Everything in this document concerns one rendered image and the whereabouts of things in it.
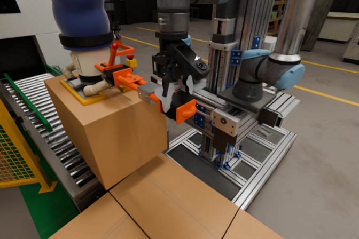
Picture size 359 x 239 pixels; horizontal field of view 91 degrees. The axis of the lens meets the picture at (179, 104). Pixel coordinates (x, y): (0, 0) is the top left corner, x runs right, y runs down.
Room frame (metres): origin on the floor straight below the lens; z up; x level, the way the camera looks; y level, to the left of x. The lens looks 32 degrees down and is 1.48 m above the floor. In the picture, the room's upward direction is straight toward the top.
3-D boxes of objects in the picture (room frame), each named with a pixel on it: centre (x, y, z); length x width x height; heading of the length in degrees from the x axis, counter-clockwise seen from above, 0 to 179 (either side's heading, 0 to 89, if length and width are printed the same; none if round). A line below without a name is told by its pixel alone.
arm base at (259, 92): (0.82, -0.36, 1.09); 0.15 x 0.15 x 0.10
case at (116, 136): (0.87, 0.43, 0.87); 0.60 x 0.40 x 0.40; 45
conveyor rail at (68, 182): (1.31, 1.42, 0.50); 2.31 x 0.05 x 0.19; 49
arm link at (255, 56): (0.82, -0.36, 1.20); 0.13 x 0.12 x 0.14; 29
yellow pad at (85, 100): (0.80, 0.50, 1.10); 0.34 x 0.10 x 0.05; 45
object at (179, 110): (0.44, 0.01, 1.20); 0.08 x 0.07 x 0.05; 45
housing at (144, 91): (0.54, 0.10, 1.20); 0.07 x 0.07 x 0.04; 45
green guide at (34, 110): (1.58, 1.65, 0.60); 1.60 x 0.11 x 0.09; 49
